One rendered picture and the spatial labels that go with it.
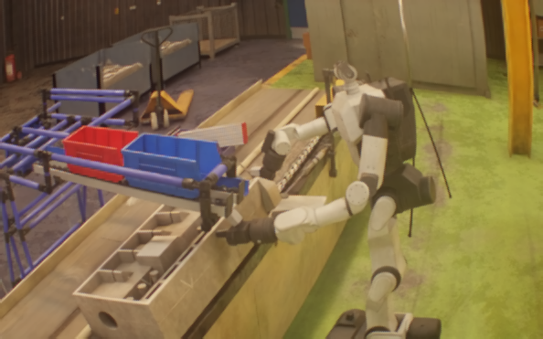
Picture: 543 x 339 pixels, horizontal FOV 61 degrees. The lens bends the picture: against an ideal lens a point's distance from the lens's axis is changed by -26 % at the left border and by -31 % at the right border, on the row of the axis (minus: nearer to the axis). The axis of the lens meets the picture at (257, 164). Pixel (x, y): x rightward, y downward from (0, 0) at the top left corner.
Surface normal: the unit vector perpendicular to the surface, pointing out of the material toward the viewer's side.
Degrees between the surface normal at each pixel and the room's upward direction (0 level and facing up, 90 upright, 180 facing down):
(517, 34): 90
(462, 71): 90
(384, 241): 114
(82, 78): 90
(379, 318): 90
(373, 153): 69
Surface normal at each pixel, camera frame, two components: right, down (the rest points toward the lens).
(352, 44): -0.33, 0.37
